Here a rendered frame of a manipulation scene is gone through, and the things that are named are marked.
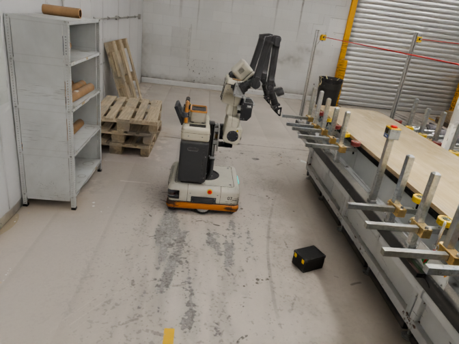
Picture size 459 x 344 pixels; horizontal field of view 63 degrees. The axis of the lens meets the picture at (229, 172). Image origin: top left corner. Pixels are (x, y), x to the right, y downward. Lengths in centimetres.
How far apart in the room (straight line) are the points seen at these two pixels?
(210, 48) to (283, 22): 181
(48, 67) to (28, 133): 57
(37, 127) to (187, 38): 644
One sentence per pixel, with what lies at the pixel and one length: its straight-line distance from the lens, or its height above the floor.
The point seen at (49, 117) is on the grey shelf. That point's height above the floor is 82.
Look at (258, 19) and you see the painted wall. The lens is 940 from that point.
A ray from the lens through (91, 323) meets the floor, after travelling 246.
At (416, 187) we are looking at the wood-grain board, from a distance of 256.
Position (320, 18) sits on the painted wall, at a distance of 969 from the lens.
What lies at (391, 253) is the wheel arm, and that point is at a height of 85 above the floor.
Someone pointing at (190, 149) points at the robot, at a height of 61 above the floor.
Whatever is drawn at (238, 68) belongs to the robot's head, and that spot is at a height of 132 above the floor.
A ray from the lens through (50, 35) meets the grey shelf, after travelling 317.
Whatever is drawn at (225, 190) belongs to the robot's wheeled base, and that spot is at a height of 26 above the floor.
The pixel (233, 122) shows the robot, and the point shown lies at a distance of 337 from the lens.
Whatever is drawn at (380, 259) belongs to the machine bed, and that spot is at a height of 21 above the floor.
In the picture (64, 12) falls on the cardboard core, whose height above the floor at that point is 158.
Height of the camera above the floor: 172
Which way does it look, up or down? 23 degrees down
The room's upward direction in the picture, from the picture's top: 8 degrees clockwise
